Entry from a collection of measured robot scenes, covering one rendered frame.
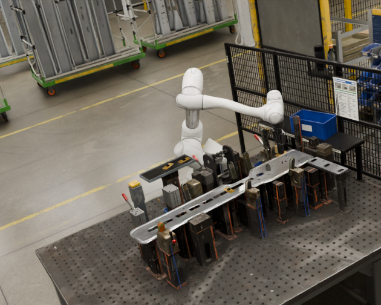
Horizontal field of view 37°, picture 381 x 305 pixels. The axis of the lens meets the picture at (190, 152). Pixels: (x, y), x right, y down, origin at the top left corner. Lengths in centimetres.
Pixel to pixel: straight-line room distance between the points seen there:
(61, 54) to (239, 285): 746
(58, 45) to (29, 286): 584
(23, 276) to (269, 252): 251
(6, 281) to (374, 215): 318
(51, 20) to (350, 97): 697
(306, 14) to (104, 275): 333
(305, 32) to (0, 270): 369
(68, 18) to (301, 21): 552
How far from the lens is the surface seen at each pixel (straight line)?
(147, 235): 343
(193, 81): 383
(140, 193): 371
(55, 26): 1021
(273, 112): 355
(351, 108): 410
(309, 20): 581
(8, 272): 549
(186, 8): 1156
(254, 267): 350
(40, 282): 519
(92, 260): 392
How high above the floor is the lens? 280
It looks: 25 degrees down
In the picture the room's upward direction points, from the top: 11 degrees counter-clockwise
